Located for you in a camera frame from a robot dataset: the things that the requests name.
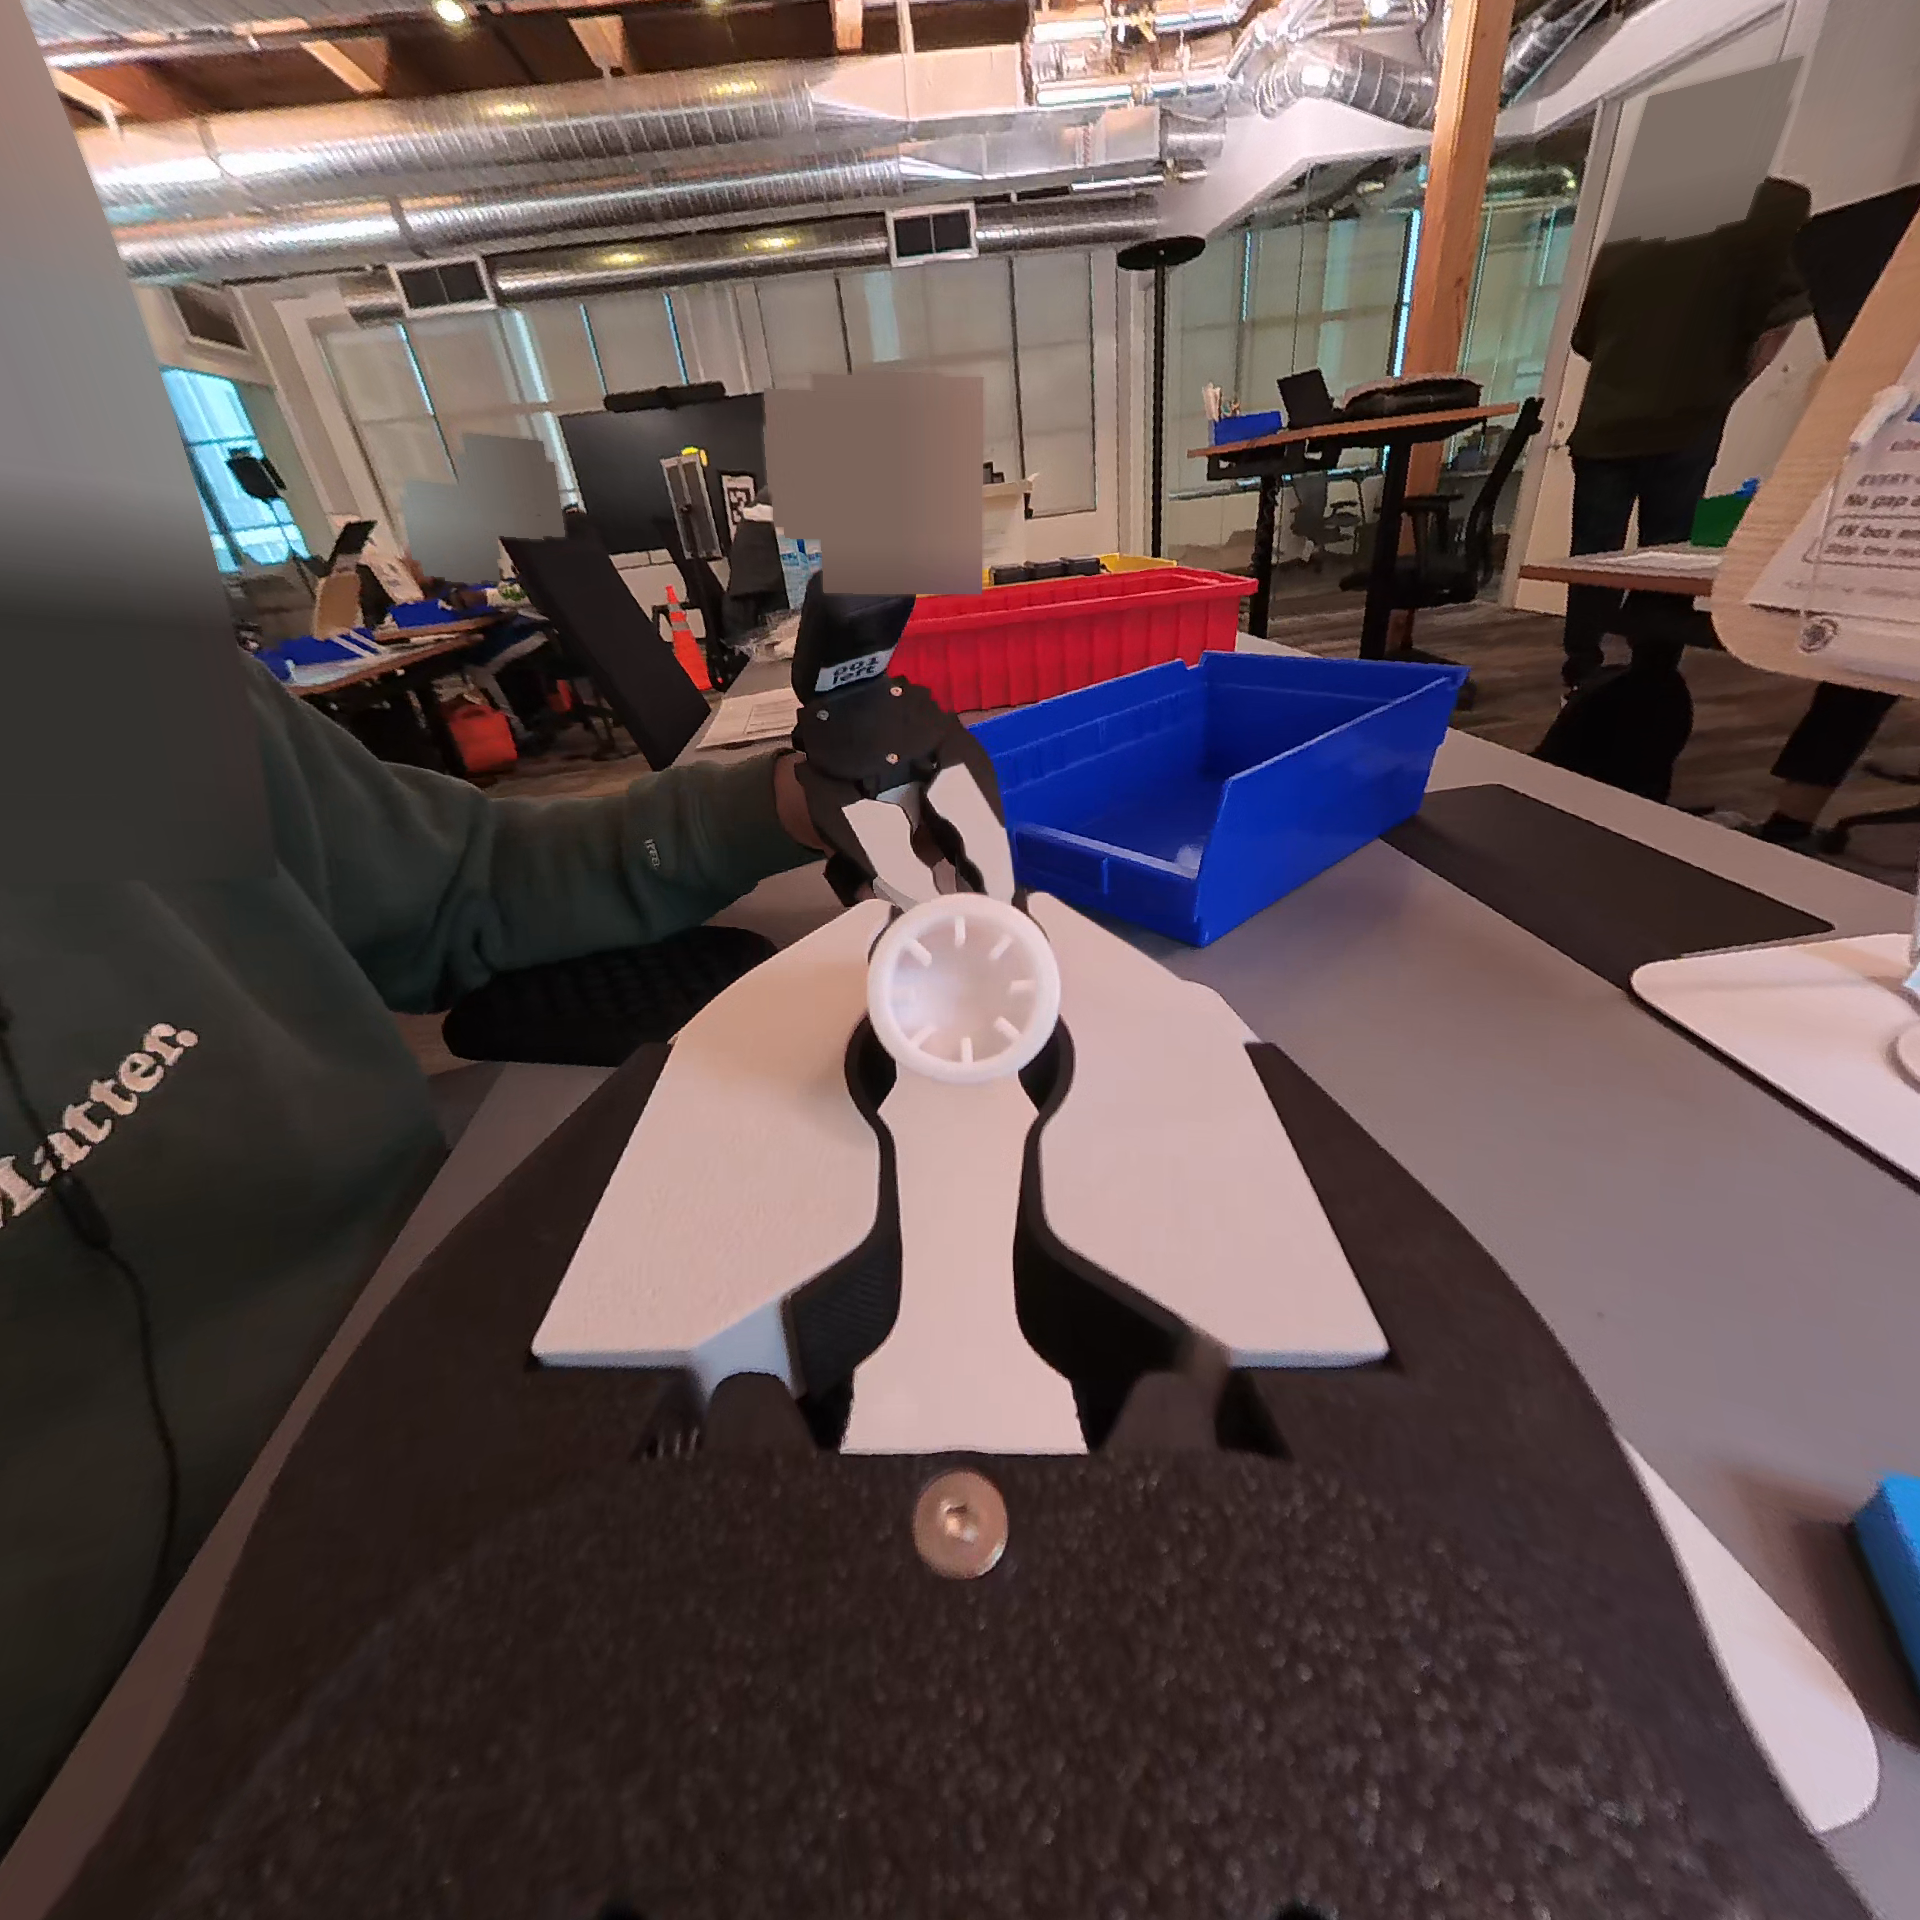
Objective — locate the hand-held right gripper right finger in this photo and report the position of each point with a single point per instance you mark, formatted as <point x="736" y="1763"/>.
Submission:
<point x="1200" y="1184"/>

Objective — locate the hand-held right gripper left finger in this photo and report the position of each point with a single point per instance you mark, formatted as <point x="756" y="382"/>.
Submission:
<point x="721" y="1184"/>

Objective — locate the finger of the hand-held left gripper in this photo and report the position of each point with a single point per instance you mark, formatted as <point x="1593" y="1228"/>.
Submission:
<point x="874" y="848"/>
<point x="972" y="838"/>

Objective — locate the red whiteboard marker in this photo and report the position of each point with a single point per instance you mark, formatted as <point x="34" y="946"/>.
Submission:
<point x="962" y="989"/>

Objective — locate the small white whiteboard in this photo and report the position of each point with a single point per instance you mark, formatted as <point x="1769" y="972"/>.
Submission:
<point x="961" y="1275"/>

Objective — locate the blue plastic bin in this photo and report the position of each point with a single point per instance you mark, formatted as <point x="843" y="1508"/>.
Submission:
<point x="1305" y="780"/>

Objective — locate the blue foam eraser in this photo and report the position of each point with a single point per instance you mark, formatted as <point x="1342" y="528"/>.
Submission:
<point x="1892" y="1560"/>

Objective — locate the person's left hand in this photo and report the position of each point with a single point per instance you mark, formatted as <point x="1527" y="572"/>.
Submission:
<point x="795" y="796"/>

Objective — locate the orange traffic cone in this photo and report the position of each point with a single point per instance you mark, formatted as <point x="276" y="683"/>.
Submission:
<point x="684" y="645"/>

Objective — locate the red plastic bin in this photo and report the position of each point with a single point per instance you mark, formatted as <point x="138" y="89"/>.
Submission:
<point x="1079" y="638"/>

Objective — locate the black slanted stand leg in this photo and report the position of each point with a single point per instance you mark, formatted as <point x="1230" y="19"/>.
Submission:
<point x="616" y="645"/>

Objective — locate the yellow plastic bin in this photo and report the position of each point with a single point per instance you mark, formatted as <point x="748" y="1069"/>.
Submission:
<point x="1079" y="570"/>

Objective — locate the large black display screen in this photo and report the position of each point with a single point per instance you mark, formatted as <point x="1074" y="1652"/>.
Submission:
<point x="630" y="473"/>

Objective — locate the black floor lamp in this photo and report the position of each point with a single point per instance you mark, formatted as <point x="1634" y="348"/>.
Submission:
<point x="1162" y="374"/>

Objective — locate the small blue bin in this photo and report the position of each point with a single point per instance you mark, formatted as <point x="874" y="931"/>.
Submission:
<point x="1243" y="427"/>

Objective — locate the black desk mat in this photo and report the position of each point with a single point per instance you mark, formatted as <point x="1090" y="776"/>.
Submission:
<point x="1604" y="884"/>

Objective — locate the air vent grille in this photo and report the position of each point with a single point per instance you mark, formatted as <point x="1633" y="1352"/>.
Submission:
<point x="442" y="283"/>
<point x="931" y="233"/>

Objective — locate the dark laptop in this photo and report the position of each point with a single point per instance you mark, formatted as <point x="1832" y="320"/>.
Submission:
<point x="1308" y="398"/>

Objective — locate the wooden standing desk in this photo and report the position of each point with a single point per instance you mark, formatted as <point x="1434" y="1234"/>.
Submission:
<point x="1348" y="421"/>

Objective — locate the person's green sweatshirt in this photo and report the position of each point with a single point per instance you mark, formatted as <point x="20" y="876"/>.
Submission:
<point x="148" y="1200"/>

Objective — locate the black office chair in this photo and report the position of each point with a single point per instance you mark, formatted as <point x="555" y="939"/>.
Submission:
<point x="1620" y="733"/>
<point x="1464" y="540"/>

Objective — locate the wooden side desk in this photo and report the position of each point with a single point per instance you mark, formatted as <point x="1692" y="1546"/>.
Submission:
<point x="1620" y="566"/>

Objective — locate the green plastic bin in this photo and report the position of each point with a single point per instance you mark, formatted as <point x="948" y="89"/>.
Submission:
<point x="1723" y="516"/>

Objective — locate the wooden display board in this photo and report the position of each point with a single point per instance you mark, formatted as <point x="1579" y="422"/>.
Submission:
<point x="1830" y="374"/>

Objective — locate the silver ventilation duct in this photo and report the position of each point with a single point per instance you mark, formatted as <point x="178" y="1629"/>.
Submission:
<point x="451" y="136"/>
<point x="674" y="210"/>

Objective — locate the wooden support post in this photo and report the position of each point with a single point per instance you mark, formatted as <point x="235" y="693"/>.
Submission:
<point x="1454" y="181"/>

